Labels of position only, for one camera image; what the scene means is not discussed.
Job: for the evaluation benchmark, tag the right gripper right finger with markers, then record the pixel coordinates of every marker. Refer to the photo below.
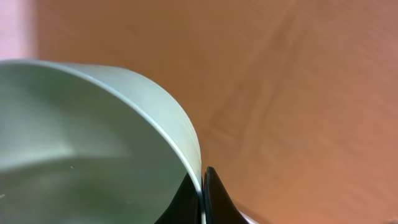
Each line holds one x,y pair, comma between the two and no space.
219,207

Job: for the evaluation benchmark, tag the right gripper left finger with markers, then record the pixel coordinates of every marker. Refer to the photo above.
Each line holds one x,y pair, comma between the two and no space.
184,207

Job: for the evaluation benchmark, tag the mint green bowl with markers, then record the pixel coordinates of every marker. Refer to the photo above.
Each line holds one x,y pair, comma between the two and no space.
90,144

